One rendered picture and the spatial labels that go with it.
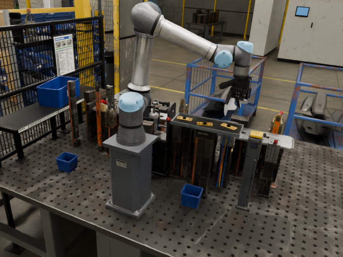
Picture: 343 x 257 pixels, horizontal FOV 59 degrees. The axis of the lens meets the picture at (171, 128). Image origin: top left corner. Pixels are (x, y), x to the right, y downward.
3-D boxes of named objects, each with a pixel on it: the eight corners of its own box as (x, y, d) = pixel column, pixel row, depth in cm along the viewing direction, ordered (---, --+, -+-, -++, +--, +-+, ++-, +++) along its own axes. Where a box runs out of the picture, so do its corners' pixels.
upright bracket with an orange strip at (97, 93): (102, 151, 220) (99, 85, 198) (101, 152, 218) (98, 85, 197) (99, 150, 220) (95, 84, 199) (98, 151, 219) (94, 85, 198)
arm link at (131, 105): (115, 125, 144) (115, 98, 138) (123, 114, 156) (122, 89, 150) (140, 127, 143) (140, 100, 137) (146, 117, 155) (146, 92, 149)
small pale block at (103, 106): (108, 149, 222) (106, 103, 207) (105, 151, 219) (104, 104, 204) (104, 148, 223) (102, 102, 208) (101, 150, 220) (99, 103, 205)
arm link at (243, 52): (235, 40, 143) (253, 41, 142) (231, 62, 148) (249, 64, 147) (236, 42, 136) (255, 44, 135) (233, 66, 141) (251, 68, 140)
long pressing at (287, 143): (294, 136, 193) (294, 134, 193) (294, 152, 174) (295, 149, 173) (106, 100, 234) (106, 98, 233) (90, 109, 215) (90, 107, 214)
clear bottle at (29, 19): (39, 39, 211) (35, 8, 203) (32, 40, 205) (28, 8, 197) (32, 37, 213) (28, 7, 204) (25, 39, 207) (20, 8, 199)
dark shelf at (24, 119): (102, 92, 248) (102, 88, 247) (16, 135, 171) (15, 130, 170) (79, 87, 254) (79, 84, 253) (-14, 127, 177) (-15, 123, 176)
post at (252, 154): (249, 203, 175) (264, 135, 157) (248, 210, 169) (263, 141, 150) (237, 199, 177) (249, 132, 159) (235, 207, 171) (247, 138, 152)
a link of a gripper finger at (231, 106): (231, 116, 144) (239, 99, 145) (220, 112, 148) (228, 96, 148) (233, 118, 147) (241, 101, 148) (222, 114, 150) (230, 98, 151)
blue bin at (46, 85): (80, 94, 230) (79, 78, 225) (60, 108, 203) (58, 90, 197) (60, 92, 232) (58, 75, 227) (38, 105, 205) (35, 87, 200)
